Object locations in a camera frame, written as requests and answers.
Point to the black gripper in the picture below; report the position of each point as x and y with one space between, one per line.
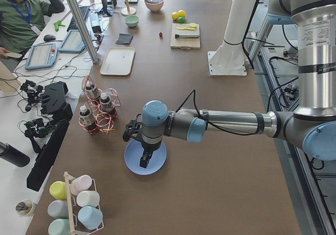
149 147

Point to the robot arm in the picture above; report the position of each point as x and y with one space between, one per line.
310 127

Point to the pink cup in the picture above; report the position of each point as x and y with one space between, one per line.
80 184

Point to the white cup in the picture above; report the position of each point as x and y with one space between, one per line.
88 198

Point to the blue cup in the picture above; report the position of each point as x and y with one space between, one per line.
90 217

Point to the yellow cup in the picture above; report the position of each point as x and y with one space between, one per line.
58 190

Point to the black long bar device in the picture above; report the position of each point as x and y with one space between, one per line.
47 157

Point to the cream rabbit tray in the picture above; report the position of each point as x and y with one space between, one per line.
118 61

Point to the grey cup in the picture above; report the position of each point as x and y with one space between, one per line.
58 209

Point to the mint green cup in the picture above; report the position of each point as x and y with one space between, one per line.
59 227

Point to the grey folded cloth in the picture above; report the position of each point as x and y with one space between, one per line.
124 39

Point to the bamboo cutting board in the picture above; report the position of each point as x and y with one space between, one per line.
191 43

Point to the paper cup with utensils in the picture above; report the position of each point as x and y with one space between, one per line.
26 208

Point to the blue teach pendant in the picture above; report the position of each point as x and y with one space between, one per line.
72 43
42 56

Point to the green bowl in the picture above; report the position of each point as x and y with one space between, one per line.
131 20

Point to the black water bottle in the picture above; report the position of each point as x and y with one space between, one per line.
14 156

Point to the yellow plastic knife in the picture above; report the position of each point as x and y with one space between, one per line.
186 27

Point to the green lime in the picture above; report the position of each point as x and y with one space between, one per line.
181 20

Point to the whole yellow lemon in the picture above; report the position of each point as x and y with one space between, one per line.
182 13
175 16

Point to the wooden stand round base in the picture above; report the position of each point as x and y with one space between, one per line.
128 10

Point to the pink bowl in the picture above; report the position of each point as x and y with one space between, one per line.
154 5

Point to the black computer mouse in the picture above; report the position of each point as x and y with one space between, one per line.
49 38

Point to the person in green shirt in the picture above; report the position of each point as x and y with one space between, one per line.
22 21

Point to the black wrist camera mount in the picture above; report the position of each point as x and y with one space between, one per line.
133 130

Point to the copper wire bottle rack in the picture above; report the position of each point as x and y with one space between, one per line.
104 121

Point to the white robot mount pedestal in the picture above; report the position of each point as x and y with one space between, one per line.
228 59

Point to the aluminium frame post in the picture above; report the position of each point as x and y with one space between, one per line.
81 24

